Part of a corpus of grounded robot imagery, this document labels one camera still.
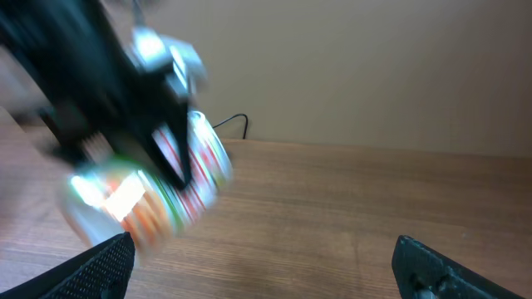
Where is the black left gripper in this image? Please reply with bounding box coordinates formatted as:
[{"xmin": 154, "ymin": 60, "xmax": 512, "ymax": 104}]
[{"xmin": 1, "ymin": 0, "xmax": 192, "ymax": 189}]

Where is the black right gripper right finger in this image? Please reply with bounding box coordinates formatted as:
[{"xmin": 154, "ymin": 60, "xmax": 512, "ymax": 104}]
[{"xmin": 392, "ymin": 235, "xmax": 522, "ymax": 299}]

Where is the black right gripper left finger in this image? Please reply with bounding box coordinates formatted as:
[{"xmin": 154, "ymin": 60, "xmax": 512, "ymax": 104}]
[{"xmin": 1, "ymin": 232, "xmax": 135, "ymax": 299}]

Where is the instant noodle cup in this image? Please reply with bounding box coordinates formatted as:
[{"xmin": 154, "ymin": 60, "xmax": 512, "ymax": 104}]
[{"xmin": 58, "ymin": 110, "xmax": 233, "ymax": 257}]

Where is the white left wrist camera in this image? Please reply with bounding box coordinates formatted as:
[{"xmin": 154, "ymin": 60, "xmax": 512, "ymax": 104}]
[{"xmin": 128, "ymin": 26, "xmax": 207, "ymax": 99}]

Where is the black scanner cable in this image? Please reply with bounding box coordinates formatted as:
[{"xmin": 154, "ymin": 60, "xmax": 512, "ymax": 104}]
[{"xmin": 211, "ymin": 112, "xmax": 249, "ymax": 140}]

